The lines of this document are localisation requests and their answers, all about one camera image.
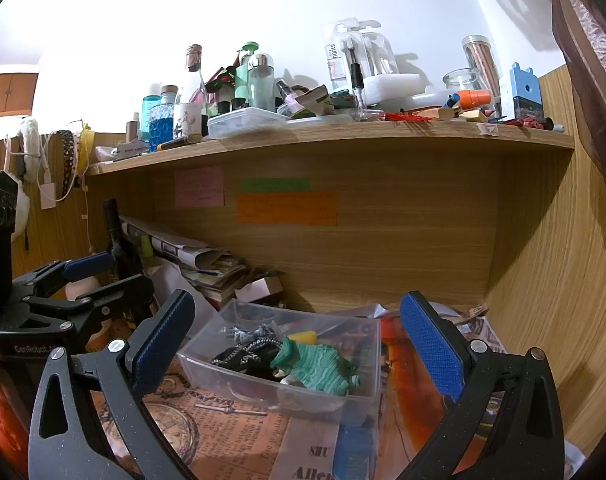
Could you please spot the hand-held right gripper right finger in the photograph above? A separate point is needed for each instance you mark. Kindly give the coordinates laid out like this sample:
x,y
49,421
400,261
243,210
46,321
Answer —
x,y
433,350

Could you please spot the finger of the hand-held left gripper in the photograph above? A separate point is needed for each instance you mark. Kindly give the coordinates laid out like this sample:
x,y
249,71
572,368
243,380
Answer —
x,y
123,290
88,264

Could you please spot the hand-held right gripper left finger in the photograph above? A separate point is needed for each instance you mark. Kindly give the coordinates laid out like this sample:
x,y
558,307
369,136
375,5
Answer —
x,y
160,347

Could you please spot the black patterned hair band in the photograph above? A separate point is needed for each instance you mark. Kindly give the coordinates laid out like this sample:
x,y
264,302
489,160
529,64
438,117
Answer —
x,y
238,357

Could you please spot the clear plastic box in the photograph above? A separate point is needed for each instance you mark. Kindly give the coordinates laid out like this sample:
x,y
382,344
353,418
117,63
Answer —
x,y
233,387

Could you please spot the green striped cloth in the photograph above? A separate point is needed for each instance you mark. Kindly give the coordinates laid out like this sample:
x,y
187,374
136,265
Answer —
x,y
318,365

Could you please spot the pink round object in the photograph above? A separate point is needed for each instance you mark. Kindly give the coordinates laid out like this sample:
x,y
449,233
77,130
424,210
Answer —
x,y
80,288

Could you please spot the black wine bottle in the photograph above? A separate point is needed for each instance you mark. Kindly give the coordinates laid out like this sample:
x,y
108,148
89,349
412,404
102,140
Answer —
x,y
118,245

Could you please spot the white fluffy pompom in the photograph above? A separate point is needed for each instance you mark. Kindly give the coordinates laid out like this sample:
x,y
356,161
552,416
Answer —
x,y
22,205

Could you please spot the white charger adapter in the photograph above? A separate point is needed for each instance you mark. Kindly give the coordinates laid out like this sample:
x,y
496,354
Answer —
x,y
48,196

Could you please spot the stack of newspapers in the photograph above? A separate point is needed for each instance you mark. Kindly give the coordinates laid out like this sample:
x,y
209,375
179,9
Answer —
x,y
203,265

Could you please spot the white fluffy headband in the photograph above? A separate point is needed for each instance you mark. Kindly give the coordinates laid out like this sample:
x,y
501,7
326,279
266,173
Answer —
x,y
30,145

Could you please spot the patterned headband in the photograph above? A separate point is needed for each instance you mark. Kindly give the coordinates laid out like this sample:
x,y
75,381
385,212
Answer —
x,y
69,160

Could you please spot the printed newspaper sheet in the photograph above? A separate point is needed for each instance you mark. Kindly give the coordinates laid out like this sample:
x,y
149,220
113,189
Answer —
x,y
233,435

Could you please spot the small pink box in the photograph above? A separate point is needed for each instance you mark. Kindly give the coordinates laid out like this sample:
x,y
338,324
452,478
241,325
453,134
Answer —
x,y
258,289

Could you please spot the white toy plane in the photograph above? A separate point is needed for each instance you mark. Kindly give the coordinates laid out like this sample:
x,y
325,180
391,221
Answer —
x,y
123,151

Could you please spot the yellow cloth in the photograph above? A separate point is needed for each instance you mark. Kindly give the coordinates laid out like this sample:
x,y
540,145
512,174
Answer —
x,y
86,140

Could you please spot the pink sticky note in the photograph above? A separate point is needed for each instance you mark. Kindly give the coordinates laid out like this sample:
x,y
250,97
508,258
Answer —
x,y
199,187

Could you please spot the blue packet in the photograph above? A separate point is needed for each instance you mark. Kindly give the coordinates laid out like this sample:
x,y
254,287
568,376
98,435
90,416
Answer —
x,y
354,452

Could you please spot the wooden cabinet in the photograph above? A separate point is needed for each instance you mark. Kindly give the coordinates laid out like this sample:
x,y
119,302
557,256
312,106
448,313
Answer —
x,y
8,95

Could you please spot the black marker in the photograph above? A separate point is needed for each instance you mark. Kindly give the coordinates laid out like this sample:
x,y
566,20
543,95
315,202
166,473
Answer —
x,y
178,143

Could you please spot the cut glass blue liquid bottle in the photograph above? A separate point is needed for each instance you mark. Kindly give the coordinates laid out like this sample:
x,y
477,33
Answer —
x,y
163,127

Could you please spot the white printed mug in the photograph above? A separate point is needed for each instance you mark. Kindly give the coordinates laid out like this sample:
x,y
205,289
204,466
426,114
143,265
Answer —
x,y
188,120

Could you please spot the orange sticky note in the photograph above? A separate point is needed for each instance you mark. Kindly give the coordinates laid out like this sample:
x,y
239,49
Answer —
x,y
285,209

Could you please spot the green sticky note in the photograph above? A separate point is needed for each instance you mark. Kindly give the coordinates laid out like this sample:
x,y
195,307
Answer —
x,y
275,185

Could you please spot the clear lidded plastic container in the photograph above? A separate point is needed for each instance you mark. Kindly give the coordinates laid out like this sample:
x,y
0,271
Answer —
x,y
248,122

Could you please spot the clear corked glass bottle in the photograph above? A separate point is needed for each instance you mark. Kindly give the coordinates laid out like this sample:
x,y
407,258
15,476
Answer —
x,y
193,80

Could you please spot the wooden shelf board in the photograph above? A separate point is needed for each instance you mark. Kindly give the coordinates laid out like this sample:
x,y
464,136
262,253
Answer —
x,y
333,145

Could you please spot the red fringe strip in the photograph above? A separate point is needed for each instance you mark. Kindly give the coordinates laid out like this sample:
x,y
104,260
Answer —
x,y
408,117

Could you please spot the green pump bottle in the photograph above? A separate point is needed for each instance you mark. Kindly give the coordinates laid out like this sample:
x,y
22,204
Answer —
x,y
242,80

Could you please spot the frosted bottle with silver cap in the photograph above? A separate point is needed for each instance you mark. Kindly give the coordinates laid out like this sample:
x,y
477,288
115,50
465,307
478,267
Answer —
x,y
260,85

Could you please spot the small spray bottle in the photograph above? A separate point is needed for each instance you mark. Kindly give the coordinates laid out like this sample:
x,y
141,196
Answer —
x,y
287,97

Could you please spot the orange cap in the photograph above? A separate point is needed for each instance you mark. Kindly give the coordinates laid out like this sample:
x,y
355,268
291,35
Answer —
x,y
473,98

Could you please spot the white foam block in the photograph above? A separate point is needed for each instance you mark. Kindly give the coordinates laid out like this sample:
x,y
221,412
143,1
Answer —
x,y
398,87

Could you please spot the round glass jar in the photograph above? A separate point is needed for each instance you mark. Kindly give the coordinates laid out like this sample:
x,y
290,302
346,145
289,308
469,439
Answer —
x,y
463,82

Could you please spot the clear vial with black cap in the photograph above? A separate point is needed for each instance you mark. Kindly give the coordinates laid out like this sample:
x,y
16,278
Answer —
x,y
358,90

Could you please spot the blue plastic box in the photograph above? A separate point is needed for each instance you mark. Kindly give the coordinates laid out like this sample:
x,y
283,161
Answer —
x,y
525,92

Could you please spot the tall clear tube of sticks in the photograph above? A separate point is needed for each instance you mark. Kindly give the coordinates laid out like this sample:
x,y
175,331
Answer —
x,y
480,62

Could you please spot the clear blister package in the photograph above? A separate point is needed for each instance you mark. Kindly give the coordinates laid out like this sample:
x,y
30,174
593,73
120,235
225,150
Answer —
x,y
363,50

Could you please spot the pink brown curtain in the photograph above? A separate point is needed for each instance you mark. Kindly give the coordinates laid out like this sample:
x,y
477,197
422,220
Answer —
x,y
593,85

